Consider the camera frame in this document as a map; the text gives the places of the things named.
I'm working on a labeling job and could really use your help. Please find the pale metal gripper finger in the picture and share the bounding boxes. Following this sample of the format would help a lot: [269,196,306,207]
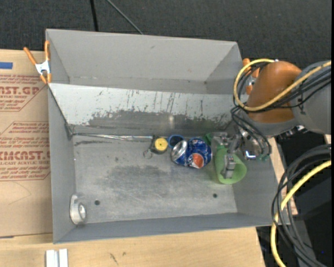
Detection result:
[223,154,238,178]
[212,133,230,147]

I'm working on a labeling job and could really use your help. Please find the crushed blue soda can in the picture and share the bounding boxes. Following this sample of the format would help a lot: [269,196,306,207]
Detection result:
[170,137,213,169]

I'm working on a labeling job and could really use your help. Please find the brown cardboard board red print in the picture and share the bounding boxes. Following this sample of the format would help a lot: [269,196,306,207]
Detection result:
[0,48,54,239]

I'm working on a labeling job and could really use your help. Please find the blue plastic ring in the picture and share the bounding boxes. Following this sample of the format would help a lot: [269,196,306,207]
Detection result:
[168,134,186,149]

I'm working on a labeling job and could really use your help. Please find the grey metal bin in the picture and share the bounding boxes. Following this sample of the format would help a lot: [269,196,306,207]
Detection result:
[45,28,281,244]

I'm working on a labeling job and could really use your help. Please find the yellow round keyring tag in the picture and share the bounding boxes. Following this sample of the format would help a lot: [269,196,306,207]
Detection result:
[143,137,169,160]

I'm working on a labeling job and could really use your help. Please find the green plastic cup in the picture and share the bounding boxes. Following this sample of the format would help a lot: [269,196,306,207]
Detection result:
[205,132,248,185]

